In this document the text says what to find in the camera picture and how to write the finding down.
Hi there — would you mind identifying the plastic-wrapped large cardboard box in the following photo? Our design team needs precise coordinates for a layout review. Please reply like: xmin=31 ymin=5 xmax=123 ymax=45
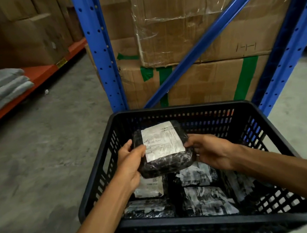
xmin=129 ymin=0 xmax=307 ymax=72

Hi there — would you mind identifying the cardboard box with green tape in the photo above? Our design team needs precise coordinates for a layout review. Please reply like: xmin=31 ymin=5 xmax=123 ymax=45
xmin=119 ymin=47 xmax=276 ymax=119

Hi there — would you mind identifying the person's right forearm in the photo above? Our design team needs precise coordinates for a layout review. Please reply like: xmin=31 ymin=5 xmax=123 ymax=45
xmin=226 ymin=134 xmax=307 ymax=233

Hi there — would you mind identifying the plain brown cardboard box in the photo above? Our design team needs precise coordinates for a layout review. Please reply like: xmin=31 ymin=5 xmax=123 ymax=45
xmin=97 ymin=0 xmax=143 ymax=72

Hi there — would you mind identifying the black plastic crate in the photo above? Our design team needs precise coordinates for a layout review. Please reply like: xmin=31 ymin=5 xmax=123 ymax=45
xmin=65 ymin=85 xmax=307 ymax=233

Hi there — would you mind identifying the person's left hand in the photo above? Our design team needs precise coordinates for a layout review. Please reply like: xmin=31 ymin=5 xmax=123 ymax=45
xmin=108 ymin=137 xmax=153 ymax=195

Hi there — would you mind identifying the large brown cardboard box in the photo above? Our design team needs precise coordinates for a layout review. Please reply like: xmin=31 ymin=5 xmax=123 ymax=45
xmin=0 ymin=10 xmax=72 ymax=72

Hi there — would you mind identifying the black parcel with white label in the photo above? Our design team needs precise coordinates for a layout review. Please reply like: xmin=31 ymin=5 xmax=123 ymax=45
xmin=130 ymin=118 xmax=199 ymax=180

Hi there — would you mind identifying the orange shelf beam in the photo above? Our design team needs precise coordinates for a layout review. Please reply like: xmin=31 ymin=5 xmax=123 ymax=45
xmin=0 ymin=37 xmax=98 ymax=136

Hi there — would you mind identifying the blue rack diagonal brace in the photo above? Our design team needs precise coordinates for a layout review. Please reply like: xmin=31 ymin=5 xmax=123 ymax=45
xmin=129 ymin=0 xmax=307 ymax=110

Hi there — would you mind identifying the blue rack upright post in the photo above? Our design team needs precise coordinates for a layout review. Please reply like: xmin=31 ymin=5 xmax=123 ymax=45
xmin=238 ymin=0 xmax=307 ymax=119
xmin=70 ymin=0 xmax=129 ymax=117

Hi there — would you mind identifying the person's left forearm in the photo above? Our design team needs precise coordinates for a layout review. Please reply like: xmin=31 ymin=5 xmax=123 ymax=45
xmin=42 ymin=177 xmax=143 ymax=233

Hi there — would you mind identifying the person's right hand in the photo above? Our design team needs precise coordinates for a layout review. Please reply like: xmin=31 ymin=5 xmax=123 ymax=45
xmin=182 ymin=127 xmax=240 ymax=178

